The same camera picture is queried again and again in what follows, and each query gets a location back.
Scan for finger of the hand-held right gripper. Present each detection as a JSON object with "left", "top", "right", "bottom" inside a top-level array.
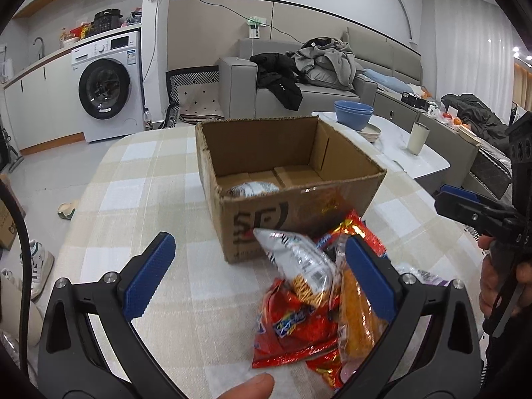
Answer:
[
  {"left": 439, "top": 184, "right": 518, "bottom": 221},
  {"left": 434, "top": 193, "right": 520, "bottom": 244}
]

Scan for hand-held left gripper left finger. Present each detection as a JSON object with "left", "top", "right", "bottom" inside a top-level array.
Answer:
[{"left": 37, "top": 233, "right": 180, "bottom": 399}]

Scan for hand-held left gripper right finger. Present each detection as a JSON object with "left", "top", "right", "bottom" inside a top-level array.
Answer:
[{"left": 338, "top": 235, "right": 485, "bottom": 399}]

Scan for clear orange snack packet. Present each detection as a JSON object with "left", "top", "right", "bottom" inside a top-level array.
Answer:
[{"left": 336, "top": 266, "right": 389, "bottom": 362}]

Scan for red yellow-print snack packet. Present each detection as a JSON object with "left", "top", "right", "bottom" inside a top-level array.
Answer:
[{"left": 314, "top": 210, "right": 387, "bottom": 260}]

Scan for white noodle snack packet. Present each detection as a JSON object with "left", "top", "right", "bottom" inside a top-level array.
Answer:
[{"left": 253, "top": 228, "right": 338, "bottom": 298}]

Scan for red blue-logo snack packet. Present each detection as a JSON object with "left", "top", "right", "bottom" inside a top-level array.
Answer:
[{"left": 250, "top": 278, "right": 343, "bottom": 370}]

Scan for brown cardboard box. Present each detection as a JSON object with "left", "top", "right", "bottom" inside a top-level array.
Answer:
[{"left": 195, "top": 116, "right": 388, "bottom": 264}]

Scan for person's right forearm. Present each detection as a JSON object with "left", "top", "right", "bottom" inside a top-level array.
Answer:
[{"left": 481, "top": 328, "right": 532, "bottom": 399}]

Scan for person's right hand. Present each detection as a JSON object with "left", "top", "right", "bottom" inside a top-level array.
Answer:
[{"left": 477, "top": 235, "right": 518, "bottom": 321}]

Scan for person's left hand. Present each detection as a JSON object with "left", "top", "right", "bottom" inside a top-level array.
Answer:
[{"left": 216, "top": 373, "right": 276, "bottom": 399}]

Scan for dark quilted cushion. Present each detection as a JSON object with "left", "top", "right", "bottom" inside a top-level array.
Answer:
[{"left": 463, "top": 149, "right": 514, "bottom": 200}]

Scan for white coffee table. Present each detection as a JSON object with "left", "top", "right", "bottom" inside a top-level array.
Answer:
[{"left": 312, "top": 110, "right": 452, "bottom": 181}]

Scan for purple snack packet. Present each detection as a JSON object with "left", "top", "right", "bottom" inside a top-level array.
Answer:
[{"left": 395, "top": 263, "right": 452, "bottom": 287}]

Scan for dark green coat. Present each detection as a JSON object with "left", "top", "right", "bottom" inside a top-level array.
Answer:
[{"left": 441, "top": 93, "right": 510, "bottom": 147}]

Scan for book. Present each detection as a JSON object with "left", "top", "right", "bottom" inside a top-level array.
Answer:
[{"left": 456, "top": 125, "right": 483, "bottom": 147}]

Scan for cream cup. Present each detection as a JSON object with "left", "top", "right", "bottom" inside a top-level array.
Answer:
[{"left": 407, "top": 122, "right": 430, "bottom": 154}]

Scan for oranges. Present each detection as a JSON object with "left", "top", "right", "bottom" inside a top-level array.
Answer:
[{"left": 441, "top": 112, "right": 471, "bottom": 128}]

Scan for grey side table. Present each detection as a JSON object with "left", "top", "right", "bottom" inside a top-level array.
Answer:
[{"left": 374, "top": 90, "right": 478, "bottom": 175}]

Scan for small black box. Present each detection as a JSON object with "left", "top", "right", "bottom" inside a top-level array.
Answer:
[{"left": 401, "top": 92, "right": 431, "bottom": 109}]

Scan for white sneaker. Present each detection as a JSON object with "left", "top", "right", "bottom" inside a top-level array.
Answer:
[{"left": 20, "top": 240, "right": 55, "bottom": 302}]

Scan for white curtain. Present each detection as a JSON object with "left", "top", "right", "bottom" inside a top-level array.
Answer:
[{"left": 424, "top": 0, "right": 517, "bottom": 104}]

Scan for blue bowl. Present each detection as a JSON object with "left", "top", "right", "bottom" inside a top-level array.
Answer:
[
  {"left": 334, "top": 100, "right": 375, "bottom": 115},
  {"left": 336, "top": 110, "right": 374, "bottom": 131}
]

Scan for light blue pillow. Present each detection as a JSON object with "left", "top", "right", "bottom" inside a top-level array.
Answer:
[{"left": 363, "top": 68, "right": 413, "bottom": 94}]

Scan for silver snack packet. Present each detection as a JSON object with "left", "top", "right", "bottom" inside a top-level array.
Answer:
[{"left": 226, "top": 182, "right": 282, "bottom": 199}]

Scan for printed floor cardboard box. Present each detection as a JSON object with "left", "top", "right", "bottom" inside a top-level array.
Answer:
[{"left": 0, "top": 174, "right": 27, "bottom": 251}]

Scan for folded patterned rug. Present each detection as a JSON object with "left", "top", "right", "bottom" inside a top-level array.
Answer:
[{"left": 165, "top": 66, "right": 227, "bottom": 127}]

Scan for grey clothes pile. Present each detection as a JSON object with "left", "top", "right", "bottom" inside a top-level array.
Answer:
[{"left": 287, "top": 37, "right": 366, "bottom": 92}]

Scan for grey floor mop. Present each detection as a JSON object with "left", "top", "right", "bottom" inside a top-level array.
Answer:
[{"left": 0, "top": 122, "right": 22, "bottom": 174}]

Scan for white washing machine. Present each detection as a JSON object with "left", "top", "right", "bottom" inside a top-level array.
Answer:
[{"left": 70, "top": 30, "right": 146, "bottom": 143}]

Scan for white kitchen counter cabinet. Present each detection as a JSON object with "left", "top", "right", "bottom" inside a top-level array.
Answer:
[{"left": 3, "top": 52, "right": 86, "bottom": 151}]

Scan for grey sofa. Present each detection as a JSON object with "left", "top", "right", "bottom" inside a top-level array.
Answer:
[{"left": 218, "top": 27, "right": 422, "bottom": 122}]

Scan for black jacket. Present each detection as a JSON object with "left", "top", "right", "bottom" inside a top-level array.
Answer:
[{"left": 249, "top": 52, "right": 303, "bottom": 111}]

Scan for black pressure cooker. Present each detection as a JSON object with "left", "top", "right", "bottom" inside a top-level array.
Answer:
[{"left": 93, "top": 8, "right": 125, "bottom": 35}]

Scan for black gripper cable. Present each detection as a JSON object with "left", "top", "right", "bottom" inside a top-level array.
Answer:
[{"left": 0, "top": 182, "right": 33, "bottom": 385}]

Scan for white wall socket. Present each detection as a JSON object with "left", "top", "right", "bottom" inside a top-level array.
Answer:
[{"left": 245, "top": 16, "right": 267, "bottom": 39}]

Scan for blue cable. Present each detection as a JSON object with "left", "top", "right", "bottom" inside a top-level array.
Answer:
[{"left": 168, "top": 0, "right": 310, "bottom": 46}]

